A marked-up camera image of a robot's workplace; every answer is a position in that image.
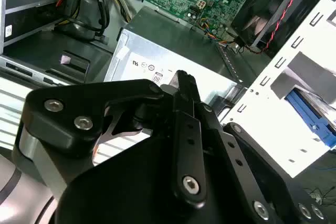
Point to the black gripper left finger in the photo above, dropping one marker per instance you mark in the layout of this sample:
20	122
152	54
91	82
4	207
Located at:
78	103

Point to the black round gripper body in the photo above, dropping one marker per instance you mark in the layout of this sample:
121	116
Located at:
126	187

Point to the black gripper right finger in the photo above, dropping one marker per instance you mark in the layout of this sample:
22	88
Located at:
236	155

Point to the hard disk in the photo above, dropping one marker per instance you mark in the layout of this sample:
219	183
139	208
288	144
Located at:
319	127

